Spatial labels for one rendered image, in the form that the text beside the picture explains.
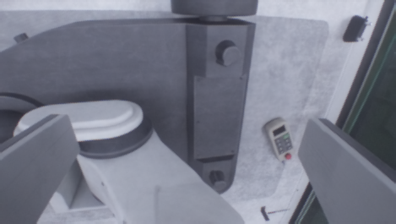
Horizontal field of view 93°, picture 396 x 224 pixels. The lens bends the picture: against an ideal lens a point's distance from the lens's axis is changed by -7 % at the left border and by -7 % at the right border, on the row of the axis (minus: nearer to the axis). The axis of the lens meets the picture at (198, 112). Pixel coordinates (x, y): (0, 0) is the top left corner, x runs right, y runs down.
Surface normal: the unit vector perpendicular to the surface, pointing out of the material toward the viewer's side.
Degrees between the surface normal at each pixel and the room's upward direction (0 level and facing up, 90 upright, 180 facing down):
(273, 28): 0
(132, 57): 0
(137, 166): 90
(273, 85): 0
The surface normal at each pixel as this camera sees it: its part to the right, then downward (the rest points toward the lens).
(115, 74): 0.18, 0.49
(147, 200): 0.01, -0.87
